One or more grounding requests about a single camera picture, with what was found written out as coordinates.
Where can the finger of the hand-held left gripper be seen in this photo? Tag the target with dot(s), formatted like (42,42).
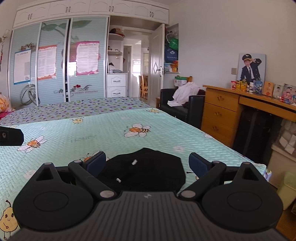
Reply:
(12,136)

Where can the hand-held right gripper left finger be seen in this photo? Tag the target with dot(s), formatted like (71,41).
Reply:
(96,163)

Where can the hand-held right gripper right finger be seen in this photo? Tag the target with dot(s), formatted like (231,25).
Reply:
(198,165)

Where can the black pants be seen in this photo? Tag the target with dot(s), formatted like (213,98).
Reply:
(148,169)

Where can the red cloth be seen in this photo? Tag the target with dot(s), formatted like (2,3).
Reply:
(4,115)

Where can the mint bee print quilt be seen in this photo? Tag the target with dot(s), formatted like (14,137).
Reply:
(92,129)

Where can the floral rolled duvet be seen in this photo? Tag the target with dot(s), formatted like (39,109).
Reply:
(3,102)

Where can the sliding door wardrobe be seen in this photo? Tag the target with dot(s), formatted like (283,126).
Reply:
(46,92)

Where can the black armchair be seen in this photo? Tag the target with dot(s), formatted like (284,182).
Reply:
(182,111)

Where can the wooden desk with drawers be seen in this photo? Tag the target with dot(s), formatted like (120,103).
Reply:
(219,111)

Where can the lilac dotted bedsheet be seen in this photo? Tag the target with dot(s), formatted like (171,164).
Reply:
(69,109)

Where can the black suitcase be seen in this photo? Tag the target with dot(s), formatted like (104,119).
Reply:
(252,134)

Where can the white chart poster blue border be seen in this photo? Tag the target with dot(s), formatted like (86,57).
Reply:
(22,67)

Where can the orange border poster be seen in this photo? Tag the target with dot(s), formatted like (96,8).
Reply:
(47,62)

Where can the red hanging ornament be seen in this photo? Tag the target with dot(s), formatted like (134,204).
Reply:
(1,55)

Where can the white shelf unit with drawers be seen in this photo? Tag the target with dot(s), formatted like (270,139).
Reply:
(116,81)

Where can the beige storage box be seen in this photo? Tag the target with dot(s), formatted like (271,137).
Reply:
(283,157)

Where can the green white carton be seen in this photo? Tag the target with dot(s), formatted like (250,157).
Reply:
(180,81)

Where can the wooden chair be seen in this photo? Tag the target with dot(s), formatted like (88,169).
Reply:
(143,87)

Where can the yellow box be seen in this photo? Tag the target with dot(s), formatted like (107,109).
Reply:
(243,85)

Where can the wooden letter decoration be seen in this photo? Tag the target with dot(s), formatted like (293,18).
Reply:
(27,46)

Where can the light green waste bin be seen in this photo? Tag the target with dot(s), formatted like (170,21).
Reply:
(288,190)

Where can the blue packet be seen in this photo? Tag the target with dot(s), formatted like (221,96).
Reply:
(258,87)

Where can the orange snack packets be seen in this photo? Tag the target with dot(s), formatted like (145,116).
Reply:
(172,66)

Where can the pink border poster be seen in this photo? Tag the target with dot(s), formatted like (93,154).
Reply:
(87,58)

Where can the child portrait photo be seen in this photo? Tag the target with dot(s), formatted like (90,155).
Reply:
(251,69)

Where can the blue bag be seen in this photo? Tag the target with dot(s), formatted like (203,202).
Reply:
(171,55)

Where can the white door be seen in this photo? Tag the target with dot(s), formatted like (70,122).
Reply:
(156,58)

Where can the green bag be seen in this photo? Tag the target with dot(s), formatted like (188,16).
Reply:
(174,44)

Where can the white overhead cabinets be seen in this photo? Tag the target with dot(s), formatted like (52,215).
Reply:
(92,7)

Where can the light switch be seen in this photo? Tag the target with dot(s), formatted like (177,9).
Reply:
(234,71)

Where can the wall lamp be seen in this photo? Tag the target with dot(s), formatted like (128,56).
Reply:
(5,34)

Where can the orange small photo frame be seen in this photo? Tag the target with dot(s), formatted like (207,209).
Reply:
(268,88)

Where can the pale small photo frame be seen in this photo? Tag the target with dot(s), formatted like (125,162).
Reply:
(278,91)

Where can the pink photo frame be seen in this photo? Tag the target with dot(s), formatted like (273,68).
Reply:
(289,93)

